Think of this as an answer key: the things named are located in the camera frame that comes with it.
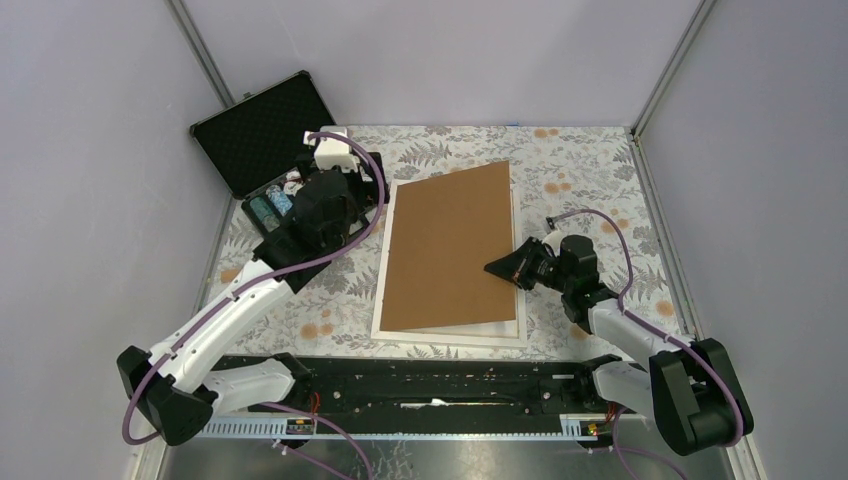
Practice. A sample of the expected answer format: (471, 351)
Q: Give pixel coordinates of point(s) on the brown cardboard backing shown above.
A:
(442, 231)

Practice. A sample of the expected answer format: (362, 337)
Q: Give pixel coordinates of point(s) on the black poker chip case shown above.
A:
(257, 147)

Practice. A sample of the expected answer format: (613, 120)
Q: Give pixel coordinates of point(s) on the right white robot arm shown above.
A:
(688, 388)

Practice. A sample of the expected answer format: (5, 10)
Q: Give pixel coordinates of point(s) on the white picture frame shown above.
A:
(377, 333)

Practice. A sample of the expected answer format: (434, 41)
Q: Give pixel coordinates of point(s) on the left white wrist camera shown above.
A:
(329, 154)

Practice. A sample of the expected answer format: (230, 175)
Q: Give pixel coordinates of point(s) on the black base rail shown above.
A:
(448, 399)

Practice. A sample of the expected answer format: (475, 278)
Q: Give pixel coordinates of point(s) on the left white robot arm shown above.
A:
(174, 387)

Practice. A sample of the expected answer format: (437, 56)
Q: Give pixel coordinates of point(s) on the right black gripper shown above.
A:
(516, 266)

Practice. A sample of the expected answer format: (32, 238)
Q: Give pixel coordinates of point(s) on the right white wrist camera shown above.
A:
(554, 239)

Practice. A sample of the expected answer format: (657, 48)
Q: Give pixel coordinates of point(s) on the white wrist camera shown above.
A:
(329, 154)
(554, 239)

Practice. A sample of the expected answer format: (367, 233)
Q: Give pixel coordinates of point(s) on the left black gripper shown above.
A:
(364, 189)

